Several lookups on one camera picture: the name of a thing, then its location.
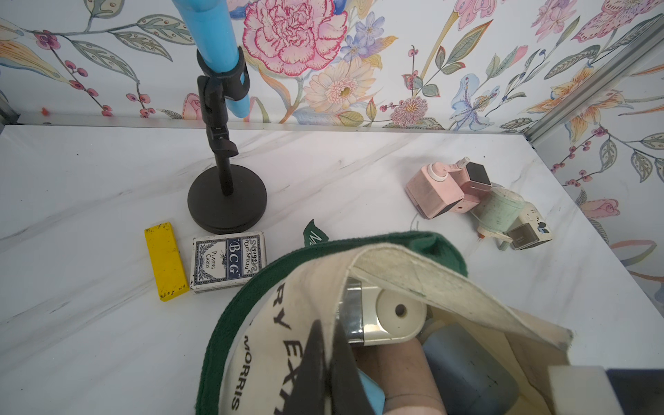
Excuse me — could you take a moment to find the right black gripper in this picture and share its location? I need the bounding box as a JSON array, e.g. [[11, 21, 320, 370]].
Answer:
[[548, 366, 663, 414]]

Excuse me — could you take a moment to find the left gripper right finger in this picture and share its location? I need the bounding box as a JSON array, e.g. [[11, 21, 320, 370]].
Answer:
[[330, 321, 375, 415]]

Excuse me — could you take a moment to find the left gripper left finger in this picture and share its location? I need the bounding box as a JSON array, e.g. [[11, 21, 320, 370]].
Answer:
[[284, 320, 327, 415]]

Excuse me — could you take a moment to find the cream green tote bag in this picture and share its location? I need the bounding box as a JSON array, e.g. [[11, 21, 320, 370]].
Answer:
[[195, 231, 572, 414]]

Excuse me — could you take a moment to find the mint green pencil sharpener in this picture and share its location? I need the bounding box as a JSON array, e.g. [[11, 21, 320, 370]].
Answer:
[[470, 186, 526, 251]]

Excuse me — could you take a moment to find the large pink pencil sharpener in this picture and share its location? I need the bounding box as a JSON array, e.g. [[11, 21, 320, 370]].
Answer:
[[406, 162, 464, 219]]

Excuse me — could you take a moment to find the small pink pencil sharpener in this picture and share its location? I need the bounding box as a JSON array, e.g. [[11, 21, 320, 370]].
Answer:
[[450, 157, 492, 214]]

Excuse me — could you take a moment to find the light blue pencil sharpener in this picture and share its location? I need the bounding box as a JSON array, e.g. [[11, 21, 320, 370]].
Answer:
[[358, 369, 386, 415]]

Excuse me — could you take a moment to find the pink round pencil sharpener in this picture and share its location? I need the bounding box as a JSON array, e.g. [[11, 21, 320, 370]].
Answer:
[[354, 338, 447, 414]]

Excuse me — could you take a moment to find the cream round pencil sharpener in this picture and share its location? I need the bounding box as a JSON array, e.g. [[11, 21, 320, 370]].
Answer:
[[336, 278, 427, 347]]

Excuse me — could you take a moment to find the blue cube pencil sharpener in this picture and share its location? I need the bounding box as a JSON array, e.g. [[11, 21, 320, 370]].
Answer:
[[418, 319, 519, 414]]

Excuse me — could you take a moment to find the blue playing card box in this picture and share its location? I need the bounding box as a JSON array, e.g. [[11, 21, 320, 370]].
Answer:
[[190, 232, 267, 293]]

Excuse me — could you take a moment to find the yellow rectangular block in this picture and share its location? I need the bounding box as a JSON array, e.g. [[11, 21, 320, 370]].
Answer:
[[145, 222, 190, 302]]

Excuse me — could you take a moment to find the black microphone stand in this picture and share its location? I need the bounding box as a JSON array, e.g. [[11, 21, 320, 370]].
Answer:
[[188, 49, 267, 234]]

